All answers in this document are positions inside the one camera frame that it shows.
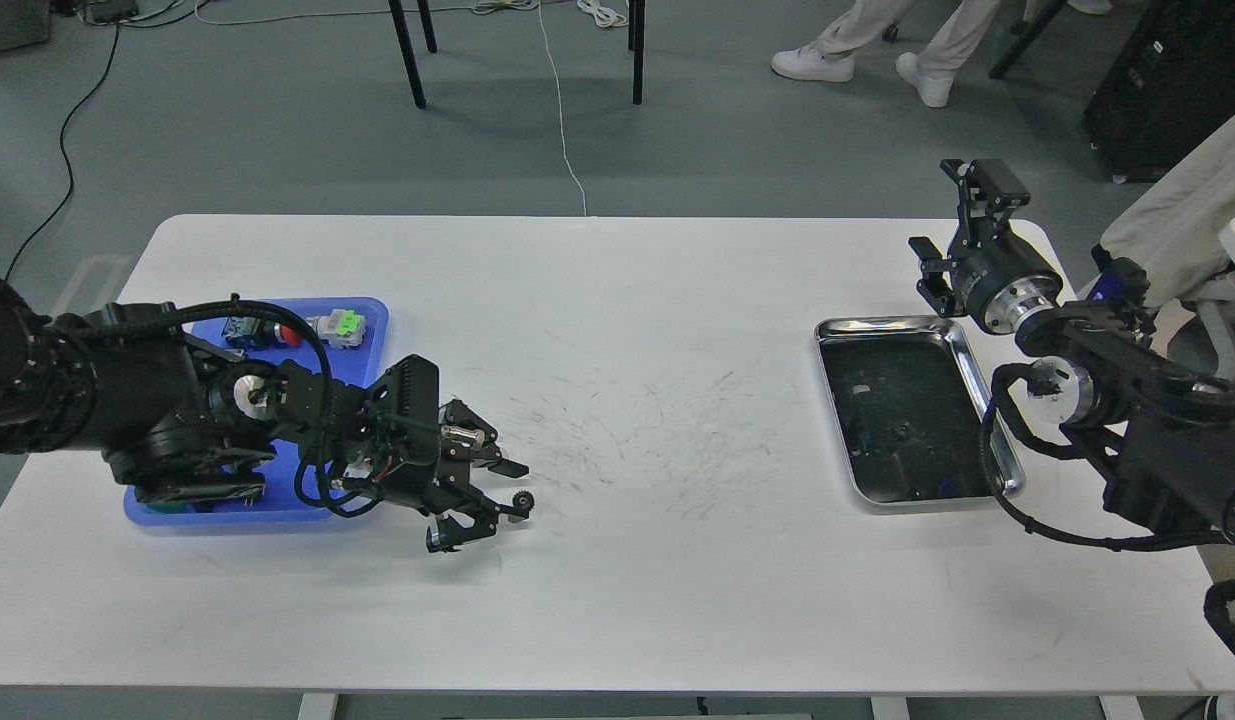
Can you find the black floor cable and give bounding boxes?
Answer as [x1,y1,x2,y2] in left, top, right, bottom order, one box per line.
[2,0,212,287]

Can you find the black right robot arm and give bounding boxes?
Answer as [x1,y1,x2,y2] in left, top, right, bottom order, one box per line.
[909,159,1235,553]

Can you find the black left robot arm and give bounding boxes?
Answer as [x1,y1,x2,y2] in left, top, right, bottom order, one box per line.
[0,278,535,553]

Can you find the red pushbutton switch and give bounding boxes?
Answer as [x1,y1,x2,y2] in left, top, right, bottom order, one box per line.
[220,316,303,351]

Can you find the steel tray with black mat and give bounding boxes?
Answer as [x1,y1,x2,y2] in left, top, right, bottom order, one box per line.
[814,315,1028,513]

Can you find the small black gear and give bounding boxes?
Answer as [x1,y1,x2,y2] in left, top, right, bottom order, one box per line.
[508,492,535,521]

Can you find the white floor cable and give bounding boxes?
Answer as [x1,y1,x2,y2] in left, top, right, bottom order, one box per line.
[193,0,630,217]

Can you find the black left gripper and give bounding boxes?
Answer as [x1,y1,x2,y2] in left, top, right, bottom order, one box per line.
[362,398,530,553]

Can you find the black chair legs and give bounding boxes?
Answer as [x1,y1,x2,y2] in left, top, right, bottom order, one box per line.
[387,1,646,110]

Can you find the person in beige trousers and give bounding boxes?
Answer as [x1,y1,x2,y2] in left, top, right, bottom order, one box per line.
[771,0,993,109]

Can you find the green pushbutton switch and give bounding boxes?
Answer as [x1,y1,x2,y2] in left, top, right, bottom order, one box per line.
[141,500,193,515]

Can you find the beige cloth cover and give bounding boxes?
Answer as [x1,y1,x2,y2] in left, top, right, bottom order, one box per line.
[1100,115,1235,308]

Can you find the green and white switch block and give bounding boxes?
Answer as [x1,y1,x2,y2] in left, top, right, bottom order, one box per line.
[306,308,367,350]

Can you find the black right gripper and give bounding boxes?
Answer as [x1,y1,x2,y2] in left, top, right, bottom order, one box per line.
[908,158,1062,333]

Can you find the black equipment case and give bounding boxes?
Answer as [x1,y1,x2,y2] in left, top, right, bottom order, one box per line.
[1082,1,1235,184]

